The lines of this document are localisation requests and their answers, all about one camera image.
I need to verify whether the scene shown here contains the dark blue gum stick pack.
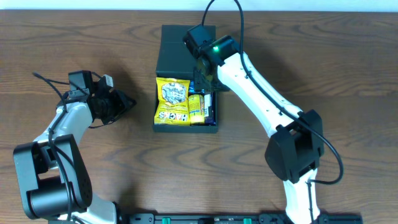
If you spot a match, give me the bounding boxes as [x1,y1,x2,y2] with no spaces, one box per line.
[204,93,214,117]

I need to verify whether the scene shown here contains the yellow gum container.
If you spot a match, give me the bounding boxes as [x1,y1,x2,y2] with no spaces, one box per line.
[188,95,205,125]

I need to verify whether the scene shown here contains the yellow Hacks candy bag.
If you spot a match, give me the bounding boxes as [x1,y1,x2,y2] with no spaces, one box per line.
[154,77,190,126]

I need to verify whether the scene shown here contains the blue Eclipse gum pack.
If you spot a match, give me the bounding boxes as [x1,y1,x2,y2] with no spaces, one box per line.
[205,116,216,126]

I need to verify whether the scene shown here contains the blue snack bar wrapper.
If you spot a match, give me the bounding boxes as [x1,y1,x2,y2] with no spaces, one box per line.
[188,81,201,95]

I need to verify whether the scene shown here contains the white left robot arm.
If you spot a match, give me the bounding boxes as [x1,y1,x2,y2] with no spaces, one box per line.
[13,90,136,223]

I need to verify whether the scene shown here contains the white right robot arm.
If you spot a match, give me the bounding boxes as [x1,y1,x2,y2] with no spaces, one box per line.
[183,25,323,223]

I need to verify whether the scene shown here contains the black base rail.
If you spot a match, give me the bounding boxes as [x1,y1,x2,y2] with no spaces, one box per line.
[118,213,363,224]

